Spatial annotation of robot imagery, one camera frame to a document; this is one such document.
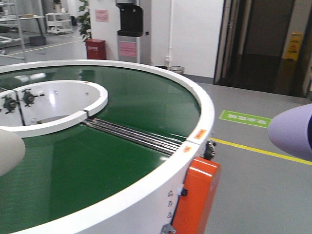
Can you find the green potted plant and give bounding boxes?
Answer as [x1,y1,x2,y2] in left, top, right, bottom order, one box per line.
[78,0,92,41]

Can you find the dark grey floor crate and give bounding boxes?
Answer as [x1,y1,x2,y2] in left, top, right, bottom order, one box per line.
[29,36,47,46]

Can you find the white outer conveyor rim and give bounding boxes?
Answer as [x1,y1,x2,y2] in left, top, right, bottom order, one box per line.
[0,60,215,234]

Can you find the black bearing block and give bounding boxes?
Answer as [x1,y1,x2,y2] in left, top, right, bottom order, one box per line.
[2,95,17,114]
[22,89,45,107]

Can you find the black round waste bin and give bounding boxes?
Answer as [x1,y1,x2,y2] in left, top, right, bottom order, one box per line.
[156,65,168,70]

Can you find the red fire extinguisher cabinet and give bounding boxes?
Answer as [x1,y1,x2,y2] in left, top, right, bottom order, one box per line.
[85,39,106,60]

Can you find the lavender plastic cup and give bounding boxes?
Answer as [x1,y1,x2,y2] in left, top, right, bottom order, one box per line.
[268,104,312,161]

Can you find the metal roller rack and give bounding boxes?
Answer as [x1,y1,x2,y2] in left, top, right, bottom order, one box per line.
[0,0,26,62]

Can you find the left black bearing block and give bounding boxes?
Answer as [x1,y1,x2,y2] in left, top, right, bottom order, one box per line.
[2,95,17,114]

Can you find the wire mesh waste bin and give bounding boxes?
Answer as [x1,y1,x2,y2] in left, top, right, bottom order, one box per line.
[169,66,185,75]

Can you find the steel transfer rollers near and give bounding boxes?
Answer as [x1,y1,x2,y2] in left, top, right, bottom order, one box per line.
[82,118,183,156]

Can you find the orange motor cover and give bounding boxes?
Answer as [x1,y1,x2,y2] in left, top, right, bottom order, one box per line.
[172,157,221,234]

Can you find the grey black water dispenser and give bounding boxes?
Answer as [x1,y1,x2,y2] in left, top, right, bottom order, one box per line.
[116,0,143,63]

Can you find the white shelf cart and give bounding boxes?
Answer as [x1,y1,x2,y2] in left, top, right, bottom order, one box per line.
[46,13,73,35]

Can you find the green circular conveyor belt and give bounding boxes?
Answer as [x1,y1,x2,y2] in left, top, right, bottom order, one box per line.
[0,66,200,234]

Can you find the white inner conveyor ring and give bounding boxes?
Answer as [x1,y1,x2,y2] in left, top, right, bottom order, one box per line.
[0,79,109,138]

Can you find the right black bearing block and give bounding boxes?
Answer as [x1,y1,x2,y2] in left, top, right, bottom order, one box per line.
[22,89,45,107]

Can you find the white office desk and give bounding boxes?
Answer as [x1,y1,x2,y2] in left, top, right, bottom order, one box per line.
[0,15,46,36]

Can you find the yellow wet floor sign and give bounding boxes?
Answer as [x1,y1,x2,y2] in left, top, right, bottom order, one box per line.
[282,32,303,61]

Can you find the pink wall notice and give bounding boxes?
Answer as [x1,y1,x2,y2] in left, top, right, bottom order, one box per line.
[95,9,109,22]

